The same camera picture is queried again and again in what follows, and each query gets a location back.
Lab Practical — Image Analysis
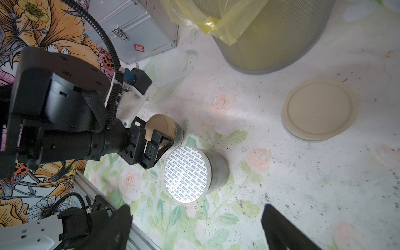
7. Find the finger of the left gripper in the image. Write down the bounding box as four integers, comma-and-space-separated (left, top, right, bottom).
150, 130, 175, 156

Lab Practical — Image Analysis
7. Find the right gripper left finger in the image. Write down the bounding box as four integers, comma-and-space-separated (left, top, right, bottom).
75, 205, 132, 250

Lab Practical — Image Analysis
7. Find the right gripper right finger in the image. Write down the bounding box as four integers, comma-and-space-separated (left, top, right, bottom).
261, 204, 321, 250

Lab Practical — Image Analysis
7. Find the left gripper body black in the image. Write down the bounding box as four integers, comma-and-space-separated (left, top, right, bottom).
118, 117, 163, 170

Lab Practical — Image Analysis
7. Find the clear jar beige lid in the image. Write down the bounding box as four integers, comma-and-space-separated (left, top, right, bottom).
145, 114, 184, 150

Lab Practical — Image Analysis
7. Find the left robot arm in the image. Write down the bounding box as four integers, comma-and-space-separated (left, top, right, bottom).
1, 47, 175, 179

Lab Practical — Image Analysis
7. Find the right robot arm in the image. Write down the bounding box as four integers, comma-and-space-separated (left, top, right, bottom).
1, 193, 319, 250

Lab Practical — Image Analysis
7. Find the foil sealed tea jar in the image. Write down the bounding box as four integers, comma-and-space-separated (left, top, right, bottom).
164, 146, 230, 204

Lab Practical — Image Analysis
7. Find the clear plastic bowl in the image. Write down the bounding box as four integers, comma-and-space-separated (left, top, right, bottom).
144, 48, 200, 104

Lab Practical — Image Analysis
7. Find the silver first aid case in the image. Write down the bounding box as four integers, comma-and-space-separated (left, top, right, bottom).
88, 0, 179, 65

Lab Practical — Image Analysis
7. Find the closed beige lid jar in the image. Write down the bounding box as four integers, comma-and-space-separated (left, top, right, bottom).
282, 78, 359, 142

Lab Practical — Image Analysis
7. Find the yellow bin liner bag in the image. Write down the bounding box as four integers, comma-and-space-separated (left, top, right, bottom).
161, 1, 268, 45

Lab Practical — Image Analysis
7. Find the mesh waste bin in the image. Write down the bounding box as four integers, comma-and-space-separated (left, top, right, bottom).
212, 1, 335, 75

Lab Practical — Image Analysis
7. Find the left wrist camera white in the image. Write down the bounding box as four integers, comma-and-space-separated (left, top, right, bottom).
106, 67, 158, 128

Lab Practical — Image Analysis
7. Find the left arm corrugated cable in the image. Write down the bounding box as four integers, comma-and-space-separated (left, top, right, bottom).
59, 0, 124, 129

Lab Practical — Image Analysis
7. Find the aluminium front rail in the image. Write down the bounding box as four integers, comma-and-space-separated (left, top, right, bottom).
72, 171, 160, 250

